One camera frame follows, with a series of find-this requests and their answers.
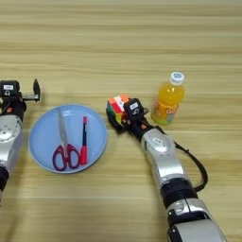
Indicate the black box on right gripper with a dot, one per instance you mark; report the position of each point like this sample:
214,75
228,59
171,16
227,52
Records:
134,108

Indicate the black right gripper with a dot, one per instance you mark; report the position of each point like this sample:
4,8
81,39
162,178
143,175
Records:
138,126

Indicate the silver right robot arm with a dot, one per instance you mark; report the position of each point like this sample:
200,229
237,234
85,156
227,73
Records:
167,164

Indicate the red and black marker pen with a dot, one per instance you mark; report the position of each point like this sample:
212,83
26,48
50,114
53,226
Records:
83,141

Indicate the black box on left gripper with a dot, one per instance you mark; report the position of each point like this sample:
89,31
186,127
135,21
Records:
8,88

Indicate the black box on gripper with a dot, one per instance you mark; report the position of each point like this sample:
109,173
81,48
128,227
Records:
134,108
8,88

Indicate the colourful puzzle cube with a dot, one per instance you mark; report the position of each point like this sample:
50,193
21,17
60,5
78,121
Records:
116,107

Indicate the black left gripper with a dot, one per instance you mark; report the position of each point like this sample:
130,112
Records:
14,105

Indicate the light blue round plate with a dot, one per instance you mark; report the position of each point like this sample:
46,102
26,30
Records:
41,138

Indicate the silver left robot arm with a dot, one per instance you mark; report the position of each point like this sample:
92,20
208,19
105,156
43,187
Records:
9,141

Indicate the orange juice bottle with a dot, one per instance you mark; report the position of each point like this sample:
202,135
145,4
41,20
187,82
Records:
167,104

